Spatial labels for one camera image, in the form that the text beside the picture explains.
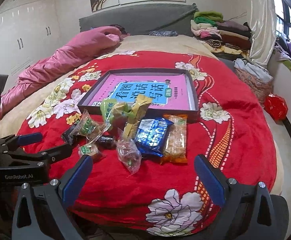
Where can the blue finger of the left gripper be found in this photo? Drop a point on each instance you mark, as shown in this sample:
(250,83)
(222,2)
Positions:
(14,142)
(10,154)

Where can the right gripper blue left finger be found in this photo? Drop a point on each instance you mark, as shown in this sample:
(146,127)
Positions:
(41,211)

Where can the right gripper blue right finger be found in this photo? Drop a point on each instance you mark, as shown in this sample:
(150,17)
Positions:
(246,211)

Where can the black green snack packet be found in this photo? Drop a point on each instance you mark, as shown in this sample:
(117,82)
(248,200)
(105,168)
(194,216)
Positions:
(70,137)

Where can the round green label cookie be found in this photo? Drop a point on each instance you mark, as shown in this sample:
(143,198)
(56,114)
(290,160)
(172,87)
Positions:
(90,150)

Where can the green label pastry packet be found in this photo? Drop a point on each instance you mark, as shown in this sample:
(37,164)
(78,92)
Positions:
(89,128)

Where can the snickers bar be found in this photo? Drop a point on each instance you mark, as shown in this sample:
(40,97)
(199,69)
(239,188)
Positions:
(106,142)

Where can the clear red candy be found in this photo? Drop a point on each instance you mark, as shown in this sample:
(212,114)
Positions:
(128,153)

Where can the orange cracker packet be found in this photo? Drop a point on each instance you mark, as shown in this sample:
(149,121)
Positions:
(175,147)

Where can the blue biscuit packet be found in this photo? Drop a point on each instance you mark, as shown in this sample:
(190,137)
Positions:
(151,135)

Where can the yellow wafer bar packet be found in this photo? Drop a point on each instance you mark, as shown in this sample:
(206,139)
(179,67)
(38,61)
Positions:
(137,112)

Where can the green milk candy bag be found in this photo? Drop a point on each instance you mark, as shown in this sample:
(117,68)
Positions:
(116,113)

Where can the red floral blanket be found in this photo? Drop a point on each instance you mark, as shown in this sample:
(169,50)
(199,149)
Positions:
(144,116)

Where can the white wardrobe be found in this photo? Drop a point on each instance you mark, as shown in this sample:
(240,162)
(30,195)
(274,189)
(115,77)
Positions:
(29,32)

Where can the red plastic bag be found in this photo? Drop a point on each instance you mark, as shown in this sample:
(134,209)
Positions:
(276,107)

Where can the pink quilt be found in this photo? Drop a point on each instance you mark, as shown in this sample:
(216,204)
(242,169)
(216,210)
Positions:
(81,49)

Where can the floral fabric basket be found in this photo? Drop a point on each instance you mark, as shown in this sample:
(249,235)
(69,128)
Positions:
(257,78)

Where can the pink and blue workbook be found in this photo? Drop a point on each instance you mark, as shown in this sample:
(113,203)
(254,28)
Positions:
(167,91)

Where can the dark shallow cardboard tray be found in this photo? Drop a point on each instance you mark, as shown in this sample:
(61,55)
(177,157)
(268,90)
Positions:
(191,114)

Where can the grey headboard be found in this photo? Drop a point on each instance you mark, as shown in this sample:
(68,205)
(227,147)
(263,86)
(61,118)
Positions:
(143,18)

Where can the clothes on window sill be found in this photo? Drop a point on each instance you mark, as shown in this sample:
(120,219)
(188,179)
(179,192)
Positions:
(282,51)

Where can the dark patterned pillow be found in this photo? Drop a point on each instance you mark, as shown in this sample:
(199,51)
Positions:
(163,33)

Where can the stack of folded clothes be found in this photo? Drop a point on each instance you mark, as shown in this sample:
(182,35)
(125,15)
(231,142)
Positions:
(225,38)

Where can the cream satin curtain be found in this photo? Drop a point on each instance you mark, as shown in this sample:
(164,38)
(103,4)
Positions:
(263,20)

